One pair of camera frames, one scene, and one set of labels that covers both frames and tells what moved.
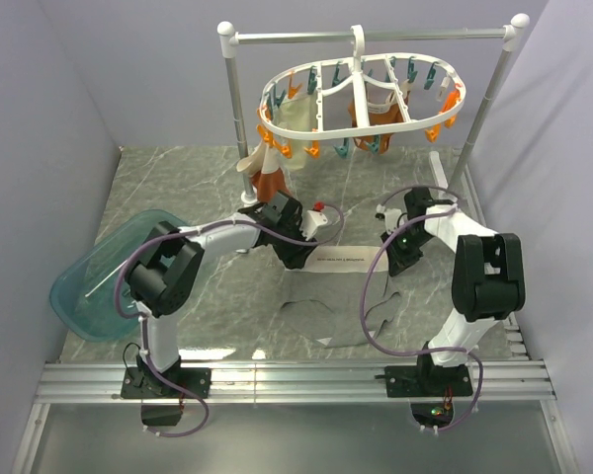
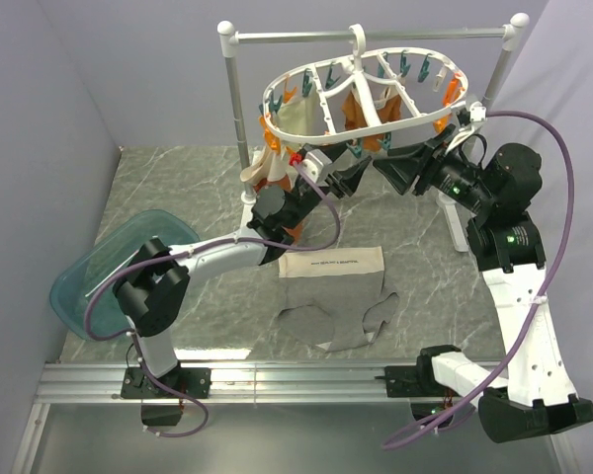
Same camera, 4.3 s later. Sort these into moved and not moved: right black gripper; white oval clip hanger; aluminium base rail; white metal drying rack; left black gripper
Moved: right black gripper; left black gripper
Not moved: white metal drying rack; aluminium base rail; white oval clip hanger
